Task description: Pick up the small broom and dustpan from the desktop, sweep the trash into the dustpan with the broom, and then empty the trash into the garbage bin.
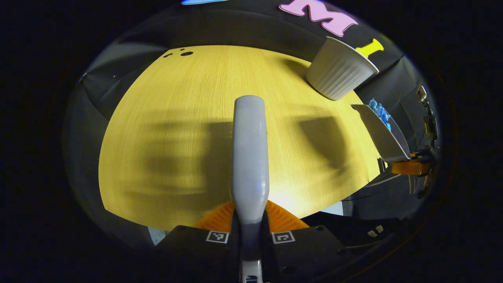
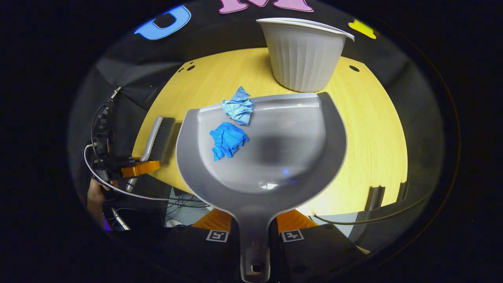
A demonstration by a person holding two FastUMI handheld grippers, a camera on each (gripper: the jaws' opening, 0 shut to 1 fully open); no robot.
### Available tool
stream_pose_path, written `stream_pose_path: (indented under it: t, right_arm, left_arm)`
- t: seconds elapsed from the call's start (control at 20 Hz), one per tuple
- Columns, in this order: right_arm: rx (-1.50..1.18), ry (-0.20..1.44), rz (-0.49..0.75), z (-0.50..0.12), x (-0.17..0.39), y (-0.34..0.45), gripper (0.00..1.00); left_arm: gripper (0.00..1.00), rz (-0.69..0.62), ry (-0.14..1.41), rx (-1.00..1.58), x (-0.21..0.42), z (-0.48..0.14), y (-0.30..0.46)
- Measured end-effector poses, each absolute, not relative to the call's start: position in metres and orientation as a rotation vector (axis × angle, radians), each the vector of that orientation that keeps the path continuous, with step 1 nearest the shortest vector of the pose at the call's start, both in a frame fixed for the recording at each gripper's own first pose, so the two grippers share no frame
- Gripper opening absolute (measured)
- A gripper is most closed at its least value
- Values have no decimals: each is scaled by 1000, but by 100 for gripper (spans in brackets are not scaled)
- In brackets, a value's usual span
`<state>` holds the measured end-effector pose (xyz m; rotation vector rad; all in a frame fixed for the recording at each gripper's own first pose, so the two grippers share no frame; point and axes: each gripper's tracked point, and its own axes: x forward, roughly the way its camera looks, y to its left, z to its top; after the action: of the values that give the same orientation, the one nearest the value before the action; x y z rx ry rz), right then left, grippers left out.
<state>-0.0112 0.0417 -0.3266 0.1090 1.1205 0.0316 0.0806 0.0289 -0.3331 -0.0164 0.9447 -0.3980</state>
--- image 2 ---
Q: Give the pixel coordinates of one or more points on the wooden desktop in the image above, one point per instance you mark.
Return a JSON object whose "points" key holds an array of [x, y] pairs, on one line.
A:
{"points": [[373, 137]]}

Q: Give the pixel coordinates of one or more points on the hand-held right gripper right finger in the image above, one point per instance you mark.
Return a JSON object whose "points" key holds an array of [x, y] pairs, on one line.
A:
{"points": [[314, 255]]}

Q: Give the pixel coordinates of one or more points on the light blue paper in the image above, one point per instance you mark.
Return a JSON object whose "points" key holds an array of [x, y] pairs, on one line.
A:
{"points": [[237, 108]]}

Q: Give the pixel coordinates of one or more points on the dark blue paper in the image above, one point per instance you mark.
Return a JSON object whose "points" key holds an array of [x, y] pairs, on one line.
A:
{"points": [[228, 139]]}

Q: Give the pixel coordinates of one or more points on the grey dustpan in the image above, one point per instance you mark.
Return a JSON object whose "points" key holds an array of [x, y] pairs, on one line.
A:
{"points": [[283, 149]]}

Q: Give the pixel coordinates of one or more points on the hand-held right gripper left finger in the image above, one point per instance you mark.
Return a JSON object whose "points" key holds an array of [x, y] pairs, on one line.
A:
{"points": [[196, 255]]}

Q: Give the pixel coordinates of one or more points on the small grey broom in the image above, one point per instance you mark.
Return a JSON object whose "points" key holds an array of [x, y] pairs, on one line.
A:
{"points": [[154, 135]]}

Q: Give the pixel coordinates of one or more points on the white ribbed garbage bin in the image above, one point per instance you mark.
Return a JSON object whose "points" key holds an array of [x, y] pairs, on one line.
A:
{"points": [[302, 59]]}

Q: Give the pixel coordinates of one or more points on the black backdrop cloth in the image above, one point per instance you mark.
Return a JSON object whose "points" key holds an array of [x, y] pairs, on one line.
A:
{"points": [[220, 35]]}

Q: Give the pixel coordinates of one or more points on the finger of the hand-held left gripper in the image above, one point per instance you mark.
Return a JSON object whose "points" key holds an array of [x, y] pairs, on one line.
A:
{"points": [[141, 168]]}

